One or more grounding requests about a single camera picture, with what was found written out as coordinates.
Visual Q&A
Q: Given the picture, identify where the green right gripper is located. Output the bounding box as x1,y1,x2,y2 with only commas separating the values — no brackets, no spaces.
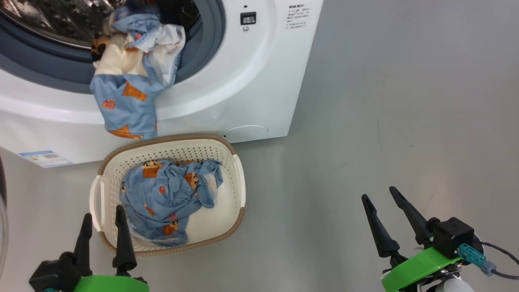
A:
362,187,463,292

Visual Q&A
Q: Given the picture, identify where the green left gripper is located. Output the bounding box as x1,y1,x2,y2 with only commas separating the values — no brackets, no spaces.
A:
73,205,150,292

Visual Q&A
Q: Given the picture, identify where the blue cartoon print garment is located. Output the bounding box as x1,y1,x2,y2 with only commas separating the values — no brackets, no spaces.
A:
120,159,223,247

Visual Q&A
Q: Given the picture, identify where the black round glass washer door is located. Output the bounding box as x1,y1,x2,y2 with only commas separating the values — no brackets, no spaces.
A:
0,156,9,280

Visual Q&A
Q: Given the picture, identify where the blue cartoon garment cream lining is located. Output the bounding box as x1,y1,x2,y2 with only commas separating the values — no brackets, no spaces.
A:
90,0,186,140

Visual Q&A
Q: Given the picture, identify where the white front-load washing machine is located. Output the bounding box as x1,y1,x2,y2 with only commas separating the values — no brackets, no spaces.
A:
0,0,325,167

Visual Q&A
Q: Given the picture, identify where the blue energy label sticker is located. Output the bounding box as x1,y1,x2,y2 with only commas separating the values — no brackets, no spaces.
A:
18,150,73,168

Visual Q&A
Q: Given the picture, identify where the cream perforated laundry basket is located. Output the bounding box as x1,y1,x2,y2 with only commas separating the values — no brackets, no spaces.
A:
89,134,247,257

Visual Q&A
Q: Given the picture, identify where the round white drain filter cover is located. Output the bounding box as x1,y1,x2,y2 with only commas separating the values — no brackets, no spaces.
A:
224,125,269,143

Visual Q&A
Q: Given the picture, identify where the small printed text sticker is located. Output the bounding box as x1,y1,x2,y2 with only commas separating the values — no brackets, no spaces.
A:
286,4,311,29

